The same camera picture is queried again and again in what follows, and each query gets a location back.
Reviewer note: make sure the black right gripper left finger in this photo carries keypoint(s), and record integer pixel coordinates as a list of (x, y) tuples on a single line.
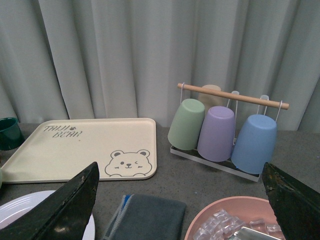
[(63, 215)]

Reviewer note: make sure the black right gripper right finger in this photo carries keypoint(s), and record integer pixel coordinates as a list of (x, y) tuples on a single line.
[(296, 206)]

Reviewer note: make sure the white round plate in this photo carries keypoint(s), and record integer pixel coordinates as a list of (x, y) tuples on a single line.
[(14, 209)]

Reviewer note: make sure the pink bowl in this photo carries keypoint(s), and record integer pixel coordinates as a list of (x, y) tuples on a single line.
[(247, 208)]

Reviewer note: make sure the silver foil packet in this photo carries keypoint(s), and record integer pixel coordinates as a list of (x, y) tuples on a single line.
[(246, 233)]

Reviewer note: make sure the beige bear serving tray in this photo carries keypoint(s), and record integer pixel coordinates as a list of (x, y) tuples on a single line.
[(57, 150)]

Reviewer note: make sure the blue cup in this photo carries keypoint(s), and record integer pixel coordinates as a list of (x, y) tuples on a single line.
[(255, 144)]

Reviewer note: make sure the grey blue folded cloth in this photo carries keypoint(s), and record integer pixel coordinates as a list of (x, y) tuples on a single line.
[(146, 217)]

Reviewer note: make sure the clear ice cubes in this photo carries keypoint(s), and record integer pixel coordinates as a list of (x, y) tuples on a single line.
[(221, 226)]

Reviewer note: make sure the dark green mug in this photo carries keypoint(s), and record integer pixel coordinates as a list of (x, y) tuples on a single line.
[(11, 136)]

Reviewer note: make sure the purple cup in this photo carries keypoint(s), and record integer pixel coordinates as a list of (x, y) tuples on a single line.
[(217, 134)]

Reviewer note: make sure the light green cup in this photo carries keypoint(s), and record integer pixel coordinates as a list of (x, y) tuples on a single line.
[(186, 125)]

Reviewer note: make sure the beige cup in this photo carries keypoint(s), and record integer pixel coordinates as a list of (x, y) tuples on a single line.
[(210, 100)]

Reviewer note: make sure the grey curtain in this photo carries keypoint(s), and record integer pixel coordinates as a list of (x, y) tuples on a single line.
[(86, 59)]

